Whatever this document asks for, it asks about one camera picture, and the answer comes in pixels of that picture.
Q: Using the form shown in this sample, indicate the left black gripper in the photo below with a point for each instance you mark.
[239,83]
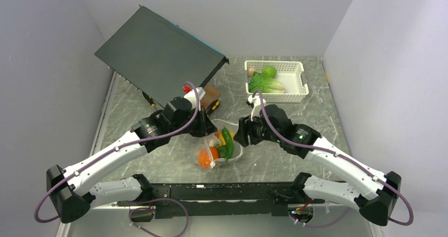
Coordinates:
[206,126]

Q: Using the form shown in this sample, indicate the green lime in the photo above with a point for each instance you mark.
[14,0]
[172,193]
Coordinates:
[269,71]

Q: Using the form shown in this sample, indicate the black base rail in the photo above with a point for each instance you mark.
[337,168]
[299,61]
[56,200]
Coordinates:
[217,199]

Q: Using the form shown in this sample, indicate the small brown mushroom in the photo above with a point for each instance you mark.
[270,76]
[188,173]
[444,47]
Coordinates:
[251,72]

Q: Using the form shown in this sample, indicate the yellow black screwdriver right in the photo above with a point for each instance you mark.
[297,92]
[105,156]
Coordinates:
[213,106]

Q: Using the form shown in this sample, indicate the yellow lemon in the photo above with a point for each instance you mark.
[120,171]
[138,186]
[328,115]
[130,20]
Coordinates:
[221,138]

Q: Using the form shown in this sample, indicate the dark grey server chassis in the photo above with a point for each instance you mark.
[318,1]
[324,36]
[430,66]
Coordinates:
[158,57]

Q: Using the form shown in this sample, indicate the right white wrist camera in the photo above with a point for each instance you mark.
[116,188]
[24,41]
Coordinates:
[255,102]

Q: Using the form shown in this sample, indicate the white plastic basket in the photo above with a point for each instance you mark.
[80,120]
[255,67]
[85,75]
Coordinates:
[289,73]

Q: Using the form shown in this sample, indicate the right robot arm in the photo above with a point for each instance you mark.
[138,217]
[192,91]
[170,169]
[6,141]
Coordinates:
[369,191]

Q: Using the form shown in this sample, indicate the dark green avocado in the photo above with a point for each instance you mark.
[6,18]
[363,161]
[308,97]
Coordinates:
[223,152]

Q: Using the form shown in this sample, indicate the yellow black screwdriver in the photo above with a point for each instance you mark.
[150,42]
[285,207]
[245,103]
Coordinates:
[149,100]
[213,106]

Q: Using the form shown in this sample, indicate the green chili pepper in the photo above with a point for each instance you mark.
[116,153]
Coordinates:
[229,143]

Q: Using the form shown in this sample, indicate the orange tangerine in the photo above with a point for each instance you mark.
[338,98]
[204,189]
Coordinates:
[204,159]

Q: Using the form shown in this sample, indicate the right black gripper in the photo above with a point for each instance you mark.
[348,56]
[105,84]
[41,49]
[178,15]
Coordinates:
[245,128]

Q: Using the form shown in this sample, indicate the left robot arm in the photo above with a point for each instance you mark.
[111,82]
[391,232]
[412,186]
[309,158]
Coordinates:
[76,189]

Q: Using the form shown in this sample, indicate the yellow black screwdriver left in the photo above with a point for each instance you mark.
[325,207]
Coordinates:
[149,100]

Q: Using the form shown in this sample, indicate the green lettuce head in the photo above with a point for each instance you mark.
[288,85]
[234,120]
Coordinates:
[265,84]

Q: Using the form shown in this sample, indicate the brown wooden board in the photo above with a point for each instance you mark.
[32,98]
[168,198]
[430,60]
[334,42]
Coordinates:
[212,94]

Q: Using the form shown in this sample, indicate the clear zip top bag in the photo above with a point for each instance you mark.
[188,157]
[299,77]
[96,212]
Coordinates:
[238,149]

